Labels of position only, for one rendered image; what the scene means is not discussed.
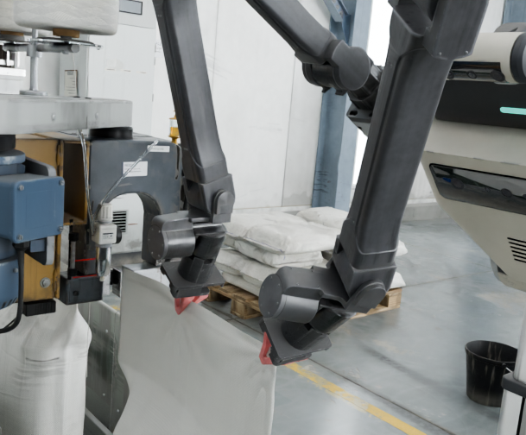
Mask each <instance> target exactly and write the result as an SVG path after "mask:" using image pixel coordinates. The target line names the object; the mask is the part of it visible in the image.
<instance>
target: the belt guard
mask: <svg viewBox="0 0 526 435"><path fill-rule="evenodd" d="M52 97H60V98H44V97H30V96H21V95H20V94H7V93H0V135H18V134H33V133H44V132H55V131H66V130H77V129H99V128H110V127H129V126H131V125H132V110H133V102H132V101H130V100H123V99H114V98H92V99H88V98H84V97H80V98H74V97H65V96H52Z"/></svg>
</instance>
